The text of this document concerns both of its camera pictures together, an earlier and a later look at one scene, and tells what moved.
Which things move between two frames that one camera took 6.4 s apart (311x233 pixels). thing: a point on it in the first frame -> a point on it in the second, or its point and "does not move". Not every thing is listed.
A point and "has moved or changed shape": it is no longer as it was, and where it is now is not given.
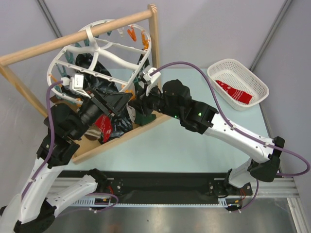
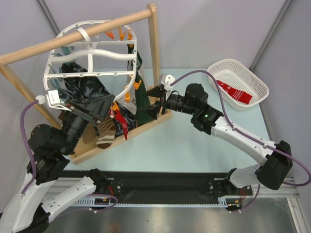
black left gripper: [117, 100] -> [95, 109]
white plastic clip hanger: [111, 52] has moved or changed shape
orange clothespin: [130, 91] -> [136, 85]
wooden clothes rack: [89, 145] does not move
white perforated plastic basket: [238, 88] does not move
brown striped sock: [93, 133] -> [106, 128]
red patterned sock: [104, 124] -> [115, 112]
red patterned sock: [238, 95] does not move
